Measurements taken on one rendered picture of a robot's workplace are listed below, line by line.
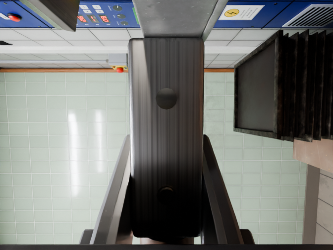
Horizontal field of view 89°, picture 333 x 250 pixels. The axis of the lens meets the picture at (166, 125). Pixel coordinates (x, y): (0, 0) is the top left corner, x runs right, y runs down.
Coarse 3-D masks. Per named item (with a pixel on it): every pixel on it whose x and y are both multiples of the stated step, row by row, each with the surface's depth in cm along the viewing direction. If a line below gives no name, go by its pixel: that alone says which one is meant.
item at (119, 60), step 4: (112, 56) 92; (116, 56) 92; (120, 56) 92; (124, 56) 92; (112, 60) 92; (116, 60) 92; (120, 60) 92; (124, 60) 92; (112, 64) 92; (116, 64) 92; (120, 64) 92; (124, 64) 92; (116, 68) 99; (124, 68) 99
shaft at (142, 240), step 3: (141, 240) 9; (144, 240) 8; (147, 240) 8; (150, 240) 8; (153, 240) 8; (180, 240) 8; (183, 240) 8; (186, 240) 8; (189, 240) 8; (192, 240) 9; (141, 243) 9; (144, 243) 8; (147, 243) 8; (150, 243) 8; (153, 243) 8; (156, 243) 8; (159, 243) 8; (162, 243) 8; (165, 243) 8; (168, 243) 8; (171, 243) 8; (174, 243) 8; (177, 243) 8; (180, 243) 8; (183, 243) 8; (186, 243) 8; (189, 243) 8; (192, 243) 9
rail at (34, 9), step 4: (20, 0) 28; (24, 0) 27; (28, 4) 29; (32, 4) 28; (32, 8) 30; (36, 8) 30; (36, 12) 31; (40, 12) 31; (44, 16) 32; (48, 20) 34; (52, 20) 33; (52, 24) 35; (56, 24) 35; (56, 28) 37; (60, 28) 37
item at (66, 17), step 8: (32, 0) 27; (40, 0) 27; (48, 0) 28; (56, 0) 30; (64, 0) 32; (72, 0) 34; (40, 8) 29; (48, 8) 29; (56, 8) 30; (64, 8) 32; (72, 8) 35; (48, 16) 32; (56, 16) 31; (64, 16) 33; (72, 16) 35; (64, 24) 34; (72, 24) 36
